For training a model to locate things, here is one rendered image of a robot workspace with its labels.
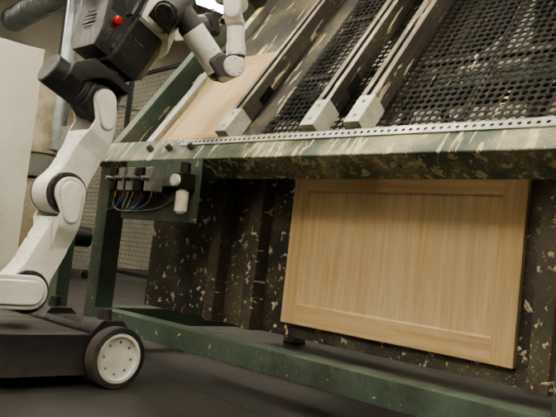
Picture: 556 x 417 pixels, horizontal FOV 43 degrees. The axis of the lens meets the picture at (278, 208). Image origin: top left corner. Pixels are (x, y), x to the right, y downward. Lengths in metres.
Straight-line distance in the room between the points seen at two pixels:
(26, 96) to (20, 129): 0.29
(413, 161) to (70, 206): 1.14
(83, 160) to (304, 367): 1.03
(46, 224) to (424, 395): 1.33
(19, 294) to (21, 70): 4.35
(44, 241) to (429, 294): 1.26
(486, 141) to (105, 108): 1.31
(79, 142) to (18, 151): 3.99
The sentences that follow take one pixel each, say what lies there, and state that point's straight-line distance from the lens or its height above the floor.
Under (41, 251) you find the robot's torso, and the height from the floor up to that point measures 0.41.
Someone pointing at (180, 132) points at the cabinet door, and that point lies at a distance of 3.01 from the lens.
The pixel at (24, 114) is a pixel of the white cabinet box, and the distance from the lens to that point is 6.56.
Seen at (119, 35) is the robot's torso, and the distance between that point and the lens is 2.61.
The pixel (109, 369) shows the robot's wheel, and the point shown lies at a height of 0.06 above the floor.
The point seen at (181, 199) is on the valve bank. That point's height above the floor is 0.65.
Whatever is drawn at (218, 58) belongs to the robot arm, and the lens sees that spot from 2.57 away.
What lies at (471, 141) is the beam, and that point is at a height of 0.84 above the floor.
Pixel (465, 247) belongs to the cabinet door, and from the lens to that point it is 2.17.
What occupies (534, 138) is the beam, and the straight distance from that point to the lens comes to 1.86.
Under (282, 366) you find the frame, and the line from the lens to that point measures 2.30.
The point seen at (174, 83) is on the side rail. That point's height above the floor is 1.24.
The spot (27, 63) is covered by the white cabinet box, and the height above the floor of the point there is 1.90.
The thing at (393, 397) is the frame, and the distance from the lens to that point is 2.04.
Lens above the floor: 0.49
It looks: 4 degrees up
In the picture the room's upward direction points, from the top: 6 degrees clockwise
